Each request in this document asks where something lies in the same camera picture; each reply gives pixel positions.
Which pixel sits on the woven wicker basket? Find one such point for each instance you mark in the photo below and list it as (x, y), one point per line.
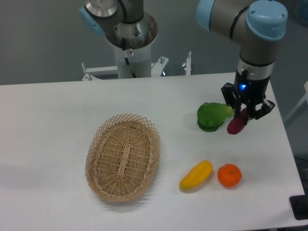
(123, 158)

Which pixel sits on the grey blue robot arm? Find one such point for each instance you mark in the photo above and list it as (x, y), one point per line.
(256, 25)

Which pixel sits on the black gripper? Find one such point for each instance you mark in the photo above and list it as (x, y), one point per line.
(248, 92)

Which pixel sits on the green lettuce leaf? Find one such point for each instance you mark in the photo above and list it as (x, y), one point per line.
(210, 116)

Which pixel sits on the orange tangerine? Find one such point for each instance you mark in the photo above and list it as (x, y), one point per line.
(229, 175)

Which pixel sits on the yellow mango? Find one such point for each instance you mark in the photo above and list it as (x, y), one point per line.
(196, 176)

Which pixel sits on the white metal base frame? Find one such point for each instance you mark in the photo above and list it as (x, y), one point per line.
(162, 68)

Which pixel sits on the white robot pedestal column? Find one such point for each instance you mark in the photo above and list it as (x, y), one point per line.
(133, 63)

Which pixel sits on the purple sweet potato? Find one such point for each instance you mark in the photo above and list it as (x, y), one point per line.
(238, 123)

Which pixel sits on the black device at table edge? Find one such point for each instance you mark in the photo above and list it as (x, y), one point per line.
(299, 205)

